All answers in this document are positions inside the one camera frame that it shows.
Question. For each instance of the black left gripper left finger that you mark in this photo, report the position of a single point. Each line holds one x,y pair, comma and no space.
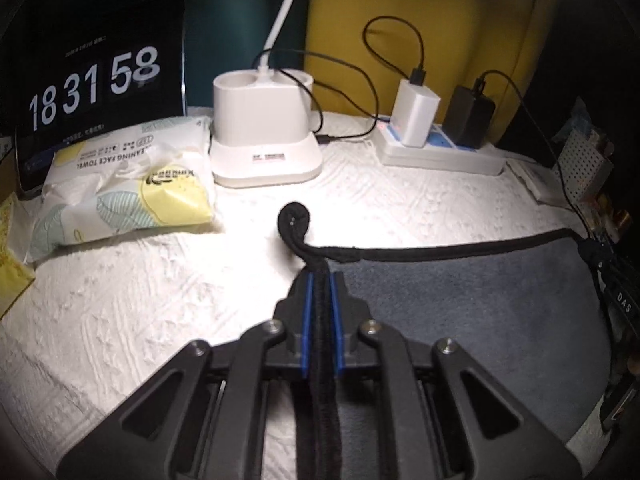
202,415

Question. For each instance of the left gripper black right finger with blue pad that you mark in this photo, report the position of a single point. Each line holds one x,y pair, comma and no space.
440,414

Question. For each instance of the purple and grey towel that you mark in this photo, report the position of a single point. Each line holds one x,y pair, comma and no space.
527,309

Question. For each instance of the white perforated basket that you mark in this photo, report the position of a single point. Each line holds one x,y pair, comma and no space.
584,168

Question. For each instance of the white power strip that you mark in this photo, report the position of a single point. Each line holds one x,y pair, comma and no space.
438,153

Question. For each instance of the black power adapter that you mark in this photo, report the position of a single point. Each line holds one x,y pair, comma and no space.
468,115

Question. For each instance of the yellow tissue box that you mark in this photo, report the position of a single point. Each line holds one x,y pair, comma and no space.
16,273

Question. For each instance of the face towel soft pack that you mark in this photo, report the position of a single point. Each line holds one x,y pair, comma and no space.
145,177

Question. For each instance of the white USB charger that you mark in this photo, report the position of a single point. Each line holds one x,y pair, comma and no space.
413,113

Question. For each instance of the white desk lamp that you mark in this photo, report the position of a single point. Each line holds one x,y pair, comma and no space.
262,131

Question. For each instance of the yellow curtain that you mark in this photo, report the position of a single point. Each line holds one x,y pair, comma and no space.
455,39

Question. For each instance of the tablet showing clock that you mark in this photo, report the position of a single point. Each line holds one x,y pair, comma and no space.
76,78

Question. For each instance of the teal curtain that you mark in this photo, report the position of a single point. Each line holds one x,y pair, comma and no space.
221,36

